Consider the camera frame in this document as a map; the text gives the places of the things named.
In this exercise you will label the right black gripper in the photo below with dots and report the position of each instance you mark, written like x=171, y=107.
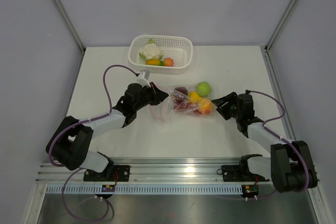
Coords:
x=231, y=98

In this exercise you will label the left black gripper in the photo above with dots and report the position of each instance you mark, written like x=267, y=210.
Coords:
x=158, y=95

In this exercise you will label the clear zip top bag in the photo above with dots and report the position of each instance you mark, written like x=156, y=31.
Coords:
x=166, y=108

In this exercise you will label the yellow green fake mango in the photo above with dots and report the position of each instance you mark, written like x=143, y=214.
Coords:
x=154, y=62

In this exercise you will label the orange red fake peach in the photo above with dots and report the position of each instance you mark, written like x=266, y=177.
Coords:
x=168, y=62

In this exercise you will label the white fake cauliflower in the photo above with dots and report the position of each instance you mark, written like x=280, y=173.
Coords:
x=150, y=51

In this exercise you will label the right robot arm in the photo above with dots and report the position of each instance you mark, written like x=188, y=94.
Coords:
x=289, y=166

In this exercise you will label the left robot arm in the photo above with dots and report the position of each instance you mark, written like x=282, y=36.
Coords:
x=69, y=145

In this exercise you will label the orange yellow fake peach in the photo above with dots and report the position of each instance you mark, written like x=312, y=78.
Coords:
x=205, y=106

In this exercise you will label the red fake fruit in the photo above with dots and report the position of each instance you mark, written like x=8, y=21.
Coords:
x=184, y=106

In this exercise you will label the green fake apple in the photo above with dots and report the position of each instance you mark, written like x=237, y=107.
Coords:
x=203, y=89

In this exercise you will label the yellow fake fruit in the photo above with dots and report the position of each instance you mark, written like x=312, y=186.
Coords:
x=193, y=97

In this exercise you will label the white perforated plastic basket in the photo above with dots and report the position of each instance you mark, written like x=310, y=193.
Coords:
x=180, y=49

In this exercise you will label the right small circuit board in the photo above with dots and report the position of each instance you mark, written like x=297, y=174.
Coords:
x=250, y=190

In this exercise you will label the small circuit board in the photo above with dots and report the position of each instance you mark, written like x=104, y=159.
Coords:
x=108, y=188
x=250, y=190

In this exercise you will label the left small circuit board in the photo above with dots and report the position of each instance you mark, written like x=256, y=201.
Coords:
x=108, y=188

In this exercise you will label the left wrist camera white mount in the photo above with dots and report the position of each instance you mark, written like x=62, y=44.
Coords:
x=143, y=78

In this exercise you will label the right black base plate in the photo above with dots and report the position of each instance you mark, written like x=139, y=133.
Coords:
x=233, y=173

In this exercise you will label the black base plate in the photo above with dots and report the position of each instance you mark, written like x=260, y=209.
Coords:
x=233, y=173
x=122, y=172

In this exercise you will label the aluminium mounting rail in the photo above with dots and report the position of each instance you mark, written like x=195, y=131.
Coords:
x=150, y=171

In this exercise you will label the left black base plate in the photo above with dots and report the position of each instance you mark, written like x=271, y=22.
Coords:
x=122, y=172

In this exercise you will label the right aluminium frame post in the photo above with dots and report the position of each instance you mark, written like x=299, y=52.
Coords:
x=280, y=25

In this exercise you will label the aluminium frame post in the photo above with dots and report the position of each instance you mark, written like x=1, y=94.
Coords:
x=280, y=25
x=69, y=25

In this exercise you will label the white slotted cable duct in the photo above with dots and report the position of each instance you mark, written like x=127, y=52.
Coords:
x=148, y=189

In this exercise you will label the left aluminium frame post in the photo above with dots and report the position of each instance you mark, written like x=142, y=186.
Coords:
x=69, y=25

